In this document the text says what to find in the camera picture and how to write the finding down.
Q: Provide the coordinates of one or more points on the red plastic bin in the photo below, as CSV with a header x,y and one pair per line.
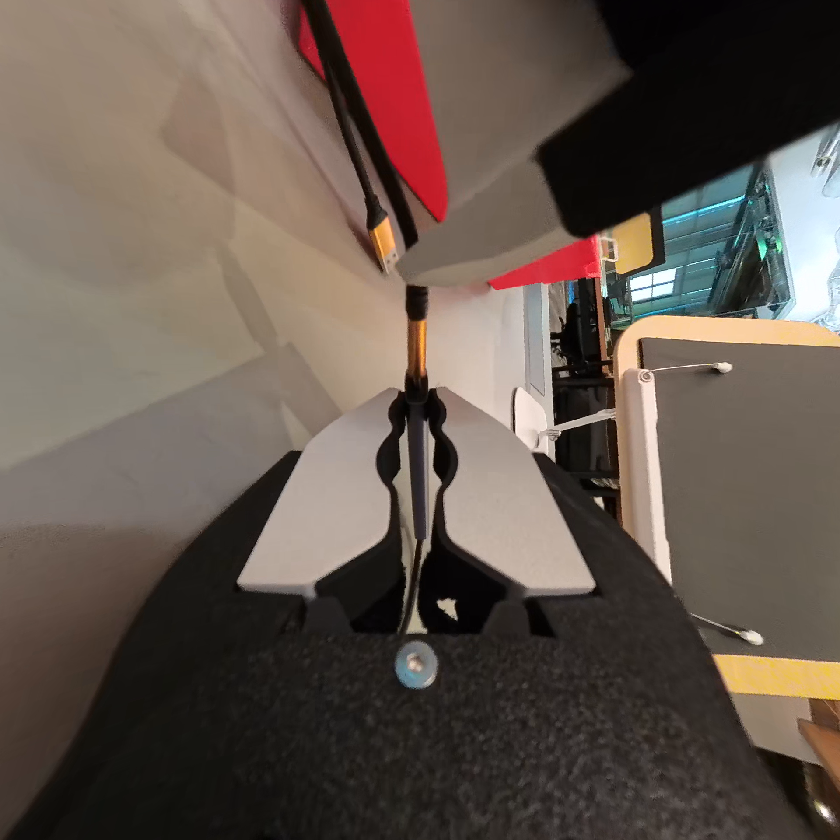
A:
x,y
394,92

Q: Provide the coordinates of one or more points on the grey desk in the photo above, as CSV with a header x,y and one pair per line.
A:
x,y
131,263

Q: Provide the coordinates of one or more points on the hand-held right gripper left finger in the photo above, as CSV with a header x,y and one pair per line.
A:
x,y
315,525

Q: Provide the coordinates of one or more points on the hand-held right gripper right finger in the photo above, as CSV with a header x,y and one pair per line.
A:
x,y
519,525

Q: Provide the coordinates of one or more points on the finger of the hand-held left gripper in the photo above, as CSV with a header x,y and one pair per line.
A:
x,y
512,230
512,92

